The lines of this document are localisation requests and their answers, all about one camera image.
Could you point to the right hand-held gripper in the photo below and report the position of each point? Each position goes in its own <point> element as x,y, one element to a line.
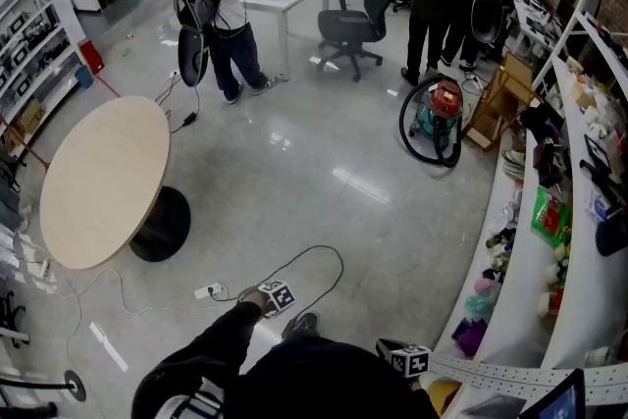
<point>411,360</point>

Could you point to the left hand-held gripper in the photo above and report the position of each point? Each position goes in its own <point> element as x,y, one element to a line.
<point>277,298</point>

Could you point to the person's left forearm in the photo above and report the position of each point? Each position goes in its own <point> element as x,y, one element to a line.
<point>230,329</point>

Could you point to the red and teal vacuum cleaner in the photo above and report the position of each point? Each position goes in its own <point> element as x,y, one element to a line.
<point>441,110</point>

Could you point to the person's black shoe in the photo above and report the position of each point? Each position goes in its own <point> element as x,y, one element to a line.
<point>300,325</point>

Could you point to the purple paper bundle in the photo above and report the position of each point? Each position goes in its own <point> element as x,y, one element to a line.
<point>471,333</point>

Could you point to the teal paper bundle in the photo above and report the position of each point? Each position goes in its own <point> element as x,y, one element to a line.
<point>478,304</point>

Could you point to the person's black top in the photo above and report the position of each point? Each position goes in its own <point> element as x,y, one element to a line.
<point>319,382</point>

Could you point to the white metal shelving unit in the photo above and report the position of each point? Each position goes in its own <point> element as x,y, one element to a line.
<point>515,309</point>

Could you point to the tablet with blue screen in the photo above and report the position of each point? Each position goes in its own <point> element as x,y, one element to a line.
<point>559,400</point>

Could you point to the green packet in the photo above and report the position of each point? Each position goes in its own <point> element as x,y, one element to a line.
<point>549,216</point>

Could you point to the black power adapter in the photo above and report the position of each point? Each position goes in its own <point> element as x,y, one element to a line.
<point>190,117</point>

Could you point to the round wooden table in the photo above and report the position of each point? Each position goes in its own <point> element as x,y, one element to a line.
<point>103,181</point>

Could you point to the black floor disc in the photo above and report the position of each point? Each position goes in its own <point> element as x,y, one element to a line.
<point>74,385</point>

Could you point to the wooden stool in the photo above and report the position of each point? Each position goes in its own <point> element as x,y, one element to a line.
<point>500,103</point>

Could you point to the black office chair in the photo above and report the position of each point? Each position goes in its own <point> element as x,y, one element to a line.
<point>358,24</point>

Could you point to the blue bin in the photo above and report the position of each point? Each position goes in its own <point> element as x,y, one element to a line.
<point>84,77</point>

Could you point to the red box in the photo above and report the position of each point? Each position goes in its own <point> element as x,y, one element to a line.
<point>91,56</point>

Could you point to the white display shelf unit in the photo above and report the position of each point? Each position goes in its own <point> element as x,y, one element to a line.
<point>29,39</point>

